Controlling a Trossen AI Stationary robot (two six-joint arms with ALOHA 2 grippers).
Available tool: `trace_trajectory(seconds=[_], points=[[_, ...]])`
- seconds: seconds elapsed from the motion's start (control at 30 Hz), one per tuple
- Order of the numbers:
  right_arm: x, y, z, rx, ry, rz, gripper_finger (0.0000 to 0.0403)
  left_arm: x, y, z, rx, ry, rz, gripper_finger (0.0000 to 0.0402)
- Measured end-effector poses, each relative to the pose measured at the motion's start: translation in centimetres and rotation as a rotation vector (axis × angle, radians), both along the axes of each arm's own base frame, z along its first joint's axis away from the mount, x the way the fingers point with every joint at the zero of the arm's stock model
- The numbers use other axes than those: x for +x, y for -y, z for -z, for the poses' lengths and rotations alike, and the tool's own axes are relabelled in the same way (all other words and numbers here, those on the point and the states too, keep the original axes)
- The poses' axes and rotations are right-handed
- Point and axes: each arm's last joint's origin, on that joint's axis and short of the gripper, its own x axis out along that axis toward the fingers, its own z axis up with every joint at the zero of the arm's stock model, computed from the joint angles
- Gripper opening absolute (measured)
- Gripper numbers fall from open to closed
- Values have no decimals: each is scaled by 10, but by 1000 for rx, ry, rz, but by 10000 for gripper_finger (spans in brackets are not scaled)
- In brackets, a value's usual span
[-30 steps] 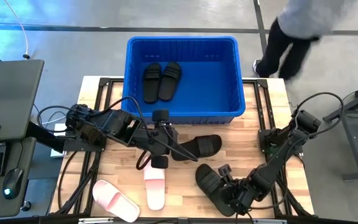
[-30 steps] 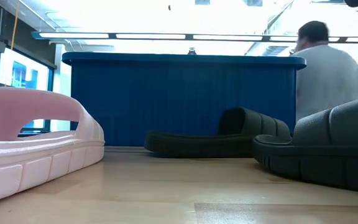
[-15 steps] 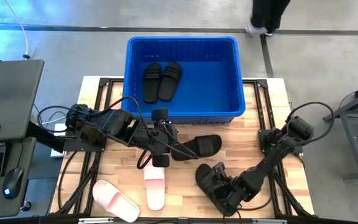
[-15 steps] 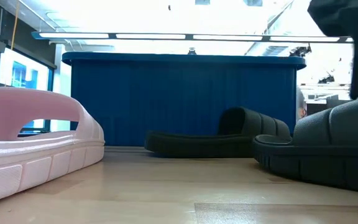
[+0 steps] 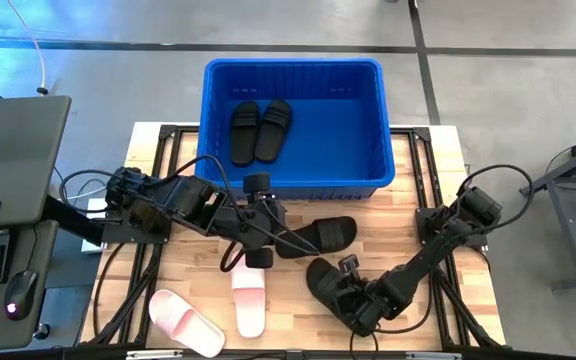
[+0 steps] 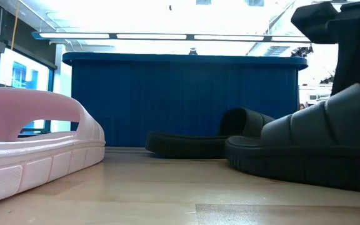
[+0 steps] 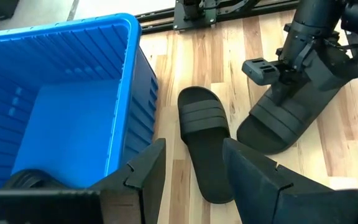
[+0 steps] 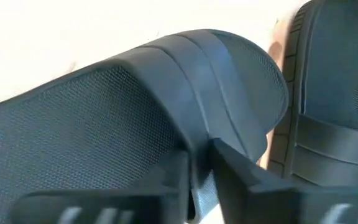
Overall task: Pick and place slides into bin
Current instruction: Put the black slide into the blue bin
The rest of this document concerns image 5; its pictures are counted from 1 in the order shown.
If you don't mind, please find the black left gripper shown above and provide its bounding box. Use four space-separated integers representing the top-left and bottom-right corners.
240 172 289 270

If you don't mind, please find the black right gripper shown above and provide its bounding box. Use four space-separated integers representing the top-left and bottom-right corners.
322 272 394 337

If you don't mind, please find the black slide sandal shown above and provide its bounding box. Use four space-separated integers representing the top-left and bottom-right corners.
305 257 364 324
253 98 294 165
229 100 262 168
273 215 359 260

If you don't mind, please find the pink slide sandal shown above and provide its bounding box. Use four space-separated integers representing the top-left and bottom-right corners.
147 288 227 359
230 253 268 340

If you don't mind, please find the blue plastic bin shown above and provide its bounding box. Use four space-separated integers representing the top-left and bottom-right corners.
195 57 397 201

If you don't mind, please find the white box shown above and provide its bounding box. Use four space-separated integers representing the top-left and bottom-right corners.
80 197 108 255

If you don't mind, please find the dark grey side table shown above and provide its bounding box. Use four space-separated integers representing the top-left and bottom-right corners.
517 124 576 294

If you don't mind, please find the grey flat panel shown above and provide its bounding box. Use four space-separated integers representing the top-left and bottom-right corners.
0 94 72 229

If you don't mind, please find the black computer mouse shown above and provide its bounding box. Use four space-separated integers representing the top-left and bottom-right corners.
3 269 40 322

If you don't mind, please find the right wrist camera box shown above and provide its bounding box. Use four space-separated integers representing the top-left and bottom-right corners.
338 253 363 278

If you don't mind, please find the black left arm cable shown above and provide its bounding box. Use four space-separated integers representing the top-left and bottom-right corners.
140 153 245 224

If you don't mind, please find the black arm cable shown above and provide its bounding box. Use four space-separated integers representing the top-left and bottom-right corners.
140 153 245 224
455 163 535 237

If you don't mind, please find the black aluminium table frame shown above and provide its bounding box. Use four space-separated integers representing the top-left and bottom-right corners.
80 123 507 351

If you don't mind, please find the black left base cable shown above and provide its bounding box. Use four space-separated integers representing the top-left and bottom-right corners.
58 168 119 215

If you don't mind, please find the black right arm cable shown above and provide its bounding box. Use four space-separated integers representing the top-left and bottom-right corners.
455 163 535 237

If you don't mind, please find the white cable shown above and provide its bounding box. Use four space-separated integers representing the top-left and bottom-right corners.
6 0 51 96

